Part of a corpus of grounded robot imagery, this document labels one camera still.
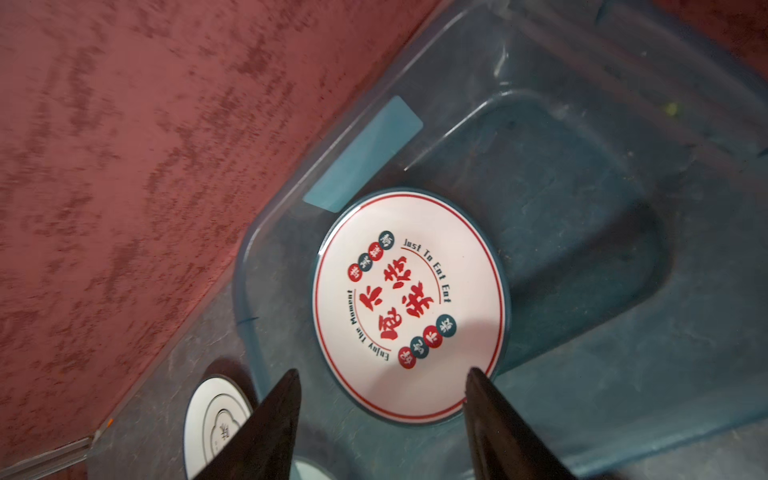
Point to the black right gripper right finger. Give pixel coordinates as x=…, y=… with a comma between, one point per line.
x=502, y=444

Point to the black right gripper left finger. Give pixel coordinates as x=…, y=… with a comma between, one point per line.
x=263, y=448

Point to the orange sunburst white plate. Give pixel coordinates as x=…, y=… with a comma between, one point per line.
x=303, y=469

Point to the white plate black line motif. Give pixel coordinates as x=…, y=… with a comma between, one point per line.
x=216, y=411

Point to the aluminium left corner post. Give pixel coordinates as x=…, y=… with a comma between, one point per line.
x=50, y=462

